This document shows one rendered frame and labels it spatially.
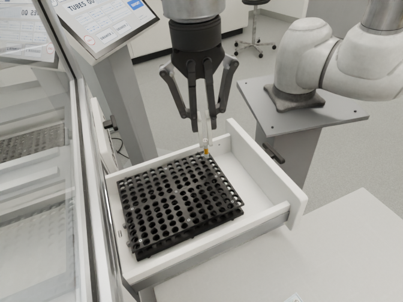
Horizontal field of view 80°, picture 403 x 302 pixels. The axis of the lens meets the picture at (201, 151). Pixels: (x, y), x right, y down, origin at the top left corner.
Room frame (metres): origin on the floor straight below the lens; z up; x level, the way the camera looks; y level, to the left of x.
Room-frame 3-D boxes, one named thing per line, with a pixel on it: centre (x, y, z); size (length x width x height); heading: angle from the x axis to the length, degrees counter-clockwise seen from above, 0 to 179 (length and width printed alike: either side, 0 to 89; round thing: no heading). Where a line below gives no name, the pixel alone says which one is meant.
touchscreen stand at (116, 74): (1.22, 0.36, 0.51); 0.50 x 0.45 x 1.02; 65
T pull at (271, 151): (0.39, -0.15, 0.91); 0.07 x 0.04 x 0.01; 19
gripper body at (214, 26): (0.38, -0.01, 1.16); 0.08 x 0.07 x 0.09; 93
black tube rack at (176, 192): (0.32, 0.06, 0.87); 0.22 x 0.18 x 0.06; 109
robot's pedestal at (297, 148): (0.82, -0.38, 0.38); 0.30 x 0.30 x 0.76; 6
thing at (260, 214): (0.31, 0.07, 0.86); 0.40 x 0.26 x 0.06; 109
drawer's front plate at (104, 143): (0.57, 0.28, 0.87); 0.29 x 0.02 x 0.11; 19
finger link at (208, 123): (0.38, -0.02, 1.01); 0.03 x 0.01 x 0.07; 3
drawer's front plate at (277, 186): (0.38, -0.13, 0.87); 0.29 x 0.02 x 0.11; 19
